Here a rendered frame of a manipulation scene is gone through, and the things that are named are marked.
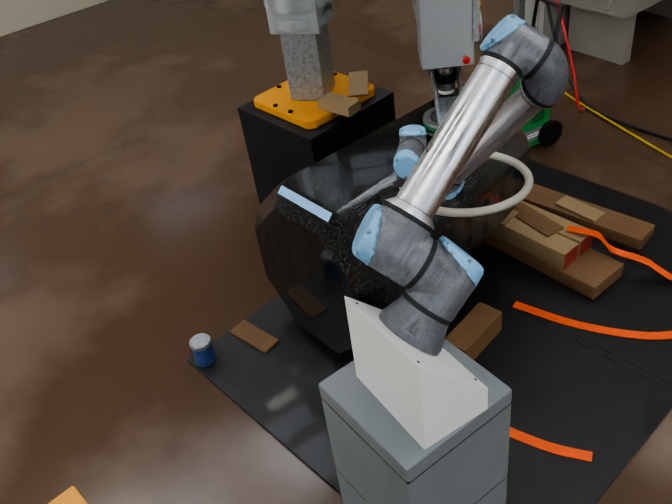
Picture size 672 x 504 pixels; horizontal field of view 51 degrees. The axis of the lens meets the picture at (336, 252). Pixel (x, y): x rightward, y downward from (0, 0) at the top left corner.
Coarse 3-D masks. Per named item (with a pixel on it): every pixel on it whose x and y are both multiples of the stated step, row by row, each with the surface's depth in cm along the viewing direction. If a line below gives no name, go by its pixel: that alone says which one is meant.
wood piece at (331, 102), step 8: (328, 96) 356; (336, 96) 355; (344, 96) 354; (320, 104) 355; (328, 104) 351; (336, 104) 348; (344, 104) 347; (352, 104) 346; (360, 104) 351; (336, 112) 351; (344, 112) 347; (352, 112) 348
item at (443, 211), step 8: (496, 152) 275; (504, 160) 272; (512, 160) 268; (520, 168) 263; (528, 168) 262; (528, 176) 256; (528, 184) 251; (520, 192) 247; (528, 192) 249; (512, 200) 244; (520, 200) 246; (440, 208) 245; (448, 208) 244; (456, 208) 243; (464, 208) 243; (472, 208) 242; (480, 208) 241; (488, 208) 241; (496, 208) 242; (504, 208) 243; (456, 216) 243; (464, 216) 242; (472, 216) 242
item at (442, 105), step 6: (456, 66) 306; (432, 72) 306; (432, 78) 303; (432, 84) 304; (456, 96) 302; (438, 102) 301; (444, 102) 300; (450, 102) 300; (438, 108) 292; (444, 108) 298; (438, 114) 290; (444, 114) 296; (438, 120) 289; (438, 126) 290
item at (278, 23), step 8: (264, 0) 334; (312, 0) 327; (320, 8) 334; (328, 8) 342; (272, 16) 337; (280, 16) 336; (288, 16) 335; (296, 16) 334; (304, 16) 333; (312, 16) 332; (320, 16) 335; (328, 16) 340; (272, 24) 340; (280, 24) 338; (288, 24) 335; (296, 24) 334; (304, 24) 334; (312, 24) 334; (320, 24) 336; (272, 32) 343; (280, 32) 342; (288, 32) 340; (296, 32) 339; (304, 32) 338; (312, 32) 337; (320, 32) 337
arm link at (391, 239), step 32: (512, 32) 176; (480, 64) 180; (512, 64) 177; (480, 96) 177; (448, 128) 179; (480, 128) 179; (448, 160) 178; (416, 192) 178; (384, 224) 177; (416, 224) 177; (384, 256) 177; (416, 256) 178
